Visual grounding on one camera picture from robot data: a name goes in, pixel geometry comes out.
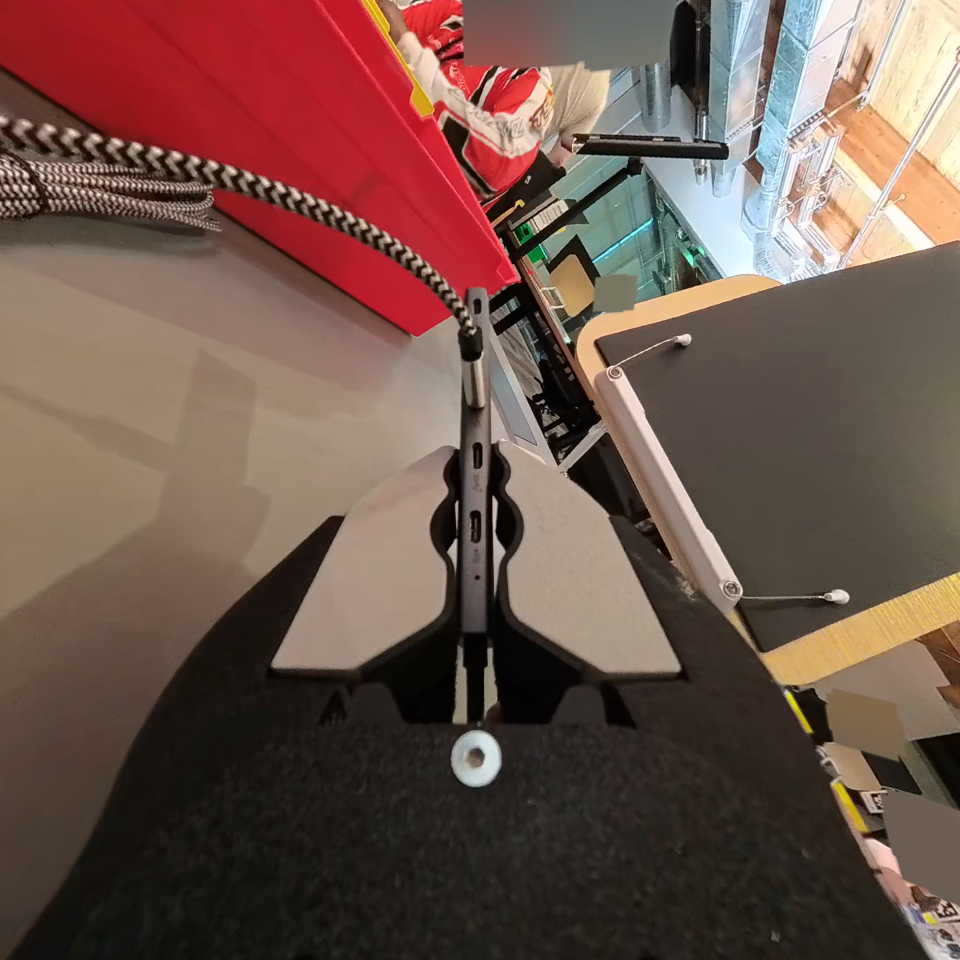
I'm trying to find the wood-framed black board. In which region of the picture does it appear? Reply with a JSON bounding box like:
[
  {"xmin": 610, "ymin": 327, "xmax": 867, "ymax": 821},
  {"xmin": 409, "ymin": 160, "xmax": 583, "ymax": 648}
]
[{"xmin": 576, "ymin": 240, "xmax": 960, "ymax": 687}]

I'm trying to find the rectangular silver duct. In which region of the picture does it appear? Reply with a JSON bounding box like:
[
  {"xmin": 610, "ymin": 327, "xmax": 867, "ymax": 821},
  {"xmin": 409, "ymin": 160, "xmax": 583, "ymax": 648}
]
[{"xmin": 757, "ymin": 0, "xmax": 856, "ymax": 174}]

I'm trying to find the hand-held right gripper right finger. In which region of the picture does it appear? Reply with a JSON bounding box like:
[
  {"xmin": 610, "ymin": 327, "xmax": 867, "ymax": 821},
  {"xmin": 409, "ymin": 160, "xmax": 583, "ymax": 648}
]
[{"xmin": 497, "ymin": 441, "xmax": 684, "ymax": 685}]

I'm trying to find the red storage bin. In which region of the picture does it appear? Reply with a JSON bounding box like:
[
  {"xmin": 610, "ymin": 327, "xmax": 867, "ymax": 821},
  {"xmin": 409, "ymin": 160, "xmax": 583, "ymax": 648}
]
[{"xmin": 0, "ymin": 0, "xmax": 522, "ymax": 337}]

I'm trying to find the grey white braided cable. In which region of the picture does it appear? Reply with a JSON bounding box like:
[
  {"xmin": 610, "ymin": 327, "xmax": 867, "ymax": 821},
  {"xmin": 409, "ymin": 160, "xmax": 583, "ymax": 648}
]
[{"xmin": 0, "ymin": 112, "xmax": 489, "ymax": 412}]

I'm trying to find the yellow bin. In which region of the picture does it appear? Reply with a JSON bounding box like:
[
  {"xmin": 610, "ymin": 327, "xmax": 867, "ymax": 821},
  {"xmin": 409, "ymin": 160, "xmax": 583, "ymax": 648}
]
[{"xmin": 363, "ymin": 0, "xmax": 438, "ymax": 119}]

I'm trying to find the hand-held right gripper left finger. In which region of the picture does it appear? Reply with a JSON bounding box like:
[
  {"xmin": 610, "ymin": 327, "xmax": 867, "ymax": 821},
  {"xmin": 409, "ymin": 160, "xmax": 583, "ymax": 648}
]
[{"xmin": 268, "ymin": 446, "xmax": 460, "ymax": 681}]

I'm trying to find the tan backed chair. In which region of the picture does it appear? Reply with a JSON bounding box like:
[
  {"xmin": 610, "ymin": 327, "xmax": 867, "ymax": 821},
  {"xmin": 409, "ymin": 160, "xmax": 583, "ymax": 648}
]
[{"xmin": 551, "ymin": 255, "xmax": 599, "ymax": 318}]

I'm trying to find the grey desk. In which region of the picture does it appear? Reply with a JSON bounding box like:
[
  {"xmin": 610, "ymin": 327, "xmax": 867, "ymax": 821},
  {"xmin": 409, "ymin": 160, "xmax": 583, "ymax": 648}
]
[{"xmin": 0, "ymin": 67, "xmax": 543, "ymax": 960}]

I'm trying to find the grey USB hub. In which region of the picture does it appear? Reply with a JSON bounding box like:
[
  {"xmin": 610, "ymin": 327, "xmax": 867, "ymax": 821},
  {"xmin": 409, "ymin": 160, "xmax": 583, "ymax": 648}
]
[{"xmin": 457, "ymin": 287, "xmax": 498, "ymax": 725}]

